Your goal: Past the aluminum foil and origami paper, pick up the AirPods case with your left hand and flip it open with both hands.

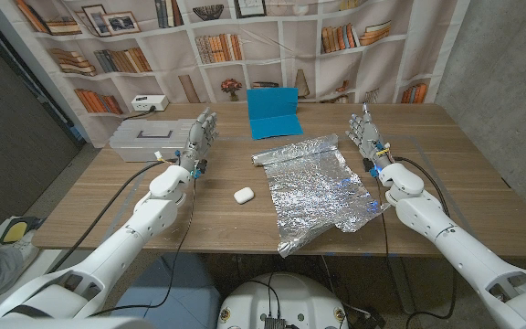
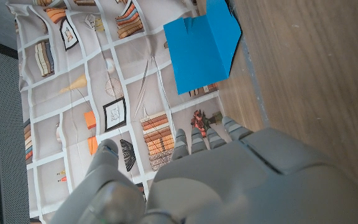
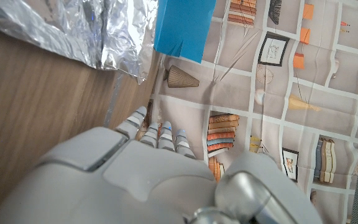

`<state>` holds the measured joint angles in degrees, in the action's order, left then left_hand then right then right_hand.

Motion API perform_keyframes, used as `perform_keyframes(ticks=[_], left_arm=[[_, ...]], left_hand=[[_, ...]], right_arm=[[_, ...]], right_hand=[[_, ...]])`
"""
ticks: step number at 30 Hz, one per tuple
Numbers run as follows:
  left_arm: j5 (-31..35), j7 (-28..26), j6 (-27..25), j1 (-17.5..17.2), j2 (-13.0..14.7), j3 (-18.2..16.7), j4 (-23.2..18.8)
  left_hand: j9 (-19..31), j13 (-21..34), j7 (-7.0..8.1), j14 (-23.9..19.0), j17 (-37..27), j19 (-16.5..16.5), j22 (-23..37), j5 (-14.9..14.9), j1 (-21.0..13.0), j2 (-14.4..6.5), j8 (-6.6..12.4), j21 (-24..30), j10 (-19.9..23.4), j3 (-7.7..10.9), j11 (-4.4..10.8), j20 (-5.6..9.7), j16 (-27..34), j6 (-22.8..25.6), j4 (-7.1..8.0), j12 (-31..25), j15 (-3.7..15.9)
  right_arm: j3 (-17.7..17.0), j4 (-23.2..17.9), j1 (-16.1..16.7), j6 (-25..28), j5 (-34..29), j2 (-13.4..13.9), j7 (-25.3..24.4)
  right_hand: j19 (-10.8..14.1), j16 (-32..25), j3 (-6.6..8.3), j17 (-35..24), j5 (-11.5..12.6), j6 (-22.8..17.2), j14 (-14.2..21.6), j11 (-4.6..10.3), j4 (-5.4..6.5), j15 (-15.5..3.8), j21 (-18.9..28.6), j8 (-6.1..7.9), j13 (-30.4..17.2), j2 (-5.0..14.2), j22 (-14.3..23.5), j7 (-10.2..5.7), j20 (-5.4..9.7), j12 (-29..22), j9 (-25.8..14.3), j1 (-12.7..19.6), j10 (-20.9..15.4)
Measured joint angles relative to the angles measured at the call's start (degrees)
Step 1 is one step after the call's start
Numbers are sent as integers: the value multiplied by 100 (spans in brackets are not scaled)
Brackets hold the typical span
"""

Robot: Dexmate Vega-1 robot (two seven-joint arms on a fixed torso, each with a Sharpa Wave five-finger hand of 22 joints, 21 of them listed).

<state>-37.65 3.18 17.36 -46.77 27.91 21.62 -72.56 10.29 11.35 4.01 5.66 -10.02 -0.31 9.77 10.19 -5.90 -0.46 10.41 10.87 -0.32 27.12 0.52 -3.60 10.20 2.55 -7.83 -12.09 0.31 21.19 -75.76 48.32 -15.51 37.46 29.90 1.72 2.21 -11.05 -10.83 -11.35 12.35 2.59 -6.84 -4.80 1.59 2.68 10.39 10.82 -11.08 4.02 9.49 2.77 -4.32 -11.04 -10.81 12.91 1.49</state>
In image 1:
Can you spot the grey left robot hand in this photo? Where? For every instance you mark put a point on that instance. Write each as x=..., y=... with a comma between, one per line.
x=196, y=141

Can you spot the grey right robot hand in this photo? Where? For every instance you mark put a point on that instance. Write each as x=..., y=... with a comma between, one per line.
x=370, y=137

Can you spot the white AirPods case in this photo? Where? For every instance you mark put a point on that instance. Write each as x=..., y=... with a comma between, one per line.
x=244, y=195

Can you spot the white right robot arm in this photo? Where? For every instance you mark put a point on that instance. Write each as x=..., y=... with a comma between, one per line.
x=455, y=233

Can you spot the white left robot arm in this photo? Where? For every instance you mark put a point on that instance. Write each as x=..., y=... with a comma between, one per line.
x=121, y=237

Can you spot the aluminum foil sheet with roll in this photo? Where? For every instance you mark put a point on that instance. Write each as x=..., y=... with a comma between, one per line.
x=313, y=192

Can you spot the blue folded origami paper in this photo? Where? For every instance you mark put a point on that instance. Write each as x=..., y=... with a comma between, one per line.
x=272, y=112

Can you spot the clear plastic storage box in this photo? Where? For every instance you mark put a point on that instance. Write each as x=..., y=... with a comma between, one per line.
x=153, y=137

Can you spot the white power strip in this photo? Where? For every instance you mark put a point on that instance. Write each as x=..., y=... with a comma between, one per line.
x=149, y=102

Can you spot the printed bookshelf backdrop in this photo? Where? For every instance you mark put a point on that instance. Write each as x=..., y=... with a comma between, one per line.
x=263, y=50

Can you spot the grey metal table leg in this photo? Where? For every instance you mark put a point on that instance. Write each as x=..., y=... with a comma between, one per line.
x=402, y=283

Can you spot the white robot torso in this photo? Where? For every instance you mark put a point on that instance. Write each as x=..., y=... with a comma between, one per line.
x=286, y=297

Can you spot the dark perforated metal panel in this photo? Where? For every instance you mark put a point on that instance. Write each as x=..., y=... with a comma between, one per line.
x=16, y=137

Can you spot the white floor platform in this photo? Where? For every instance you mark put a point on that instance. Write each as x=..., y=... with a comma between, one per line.
x=44, y=262

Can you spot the yellow and black pedal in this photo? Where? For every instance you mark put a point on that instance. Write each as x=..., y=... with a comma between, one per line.
x=16, y=230

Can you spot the white sneaker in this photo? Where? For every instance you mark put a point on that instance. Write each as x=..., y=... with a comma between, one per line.
x=25, y=253

